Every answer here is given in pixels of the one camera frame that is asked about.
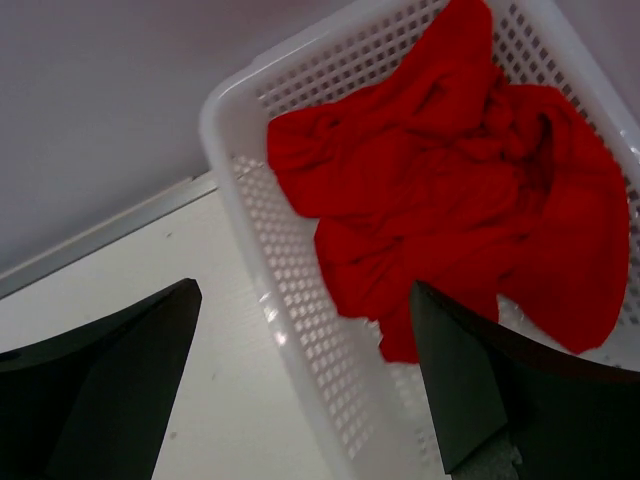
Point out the red t-shirt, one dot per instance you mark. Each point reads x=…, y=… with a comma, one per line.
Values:
x=445, y=173

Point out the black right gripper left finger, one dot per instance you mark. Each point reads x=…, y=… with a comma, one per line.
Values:
x=95, y=402

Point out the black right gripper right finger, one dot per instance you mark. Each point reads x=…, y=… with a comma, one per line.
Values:
x=507, y=407

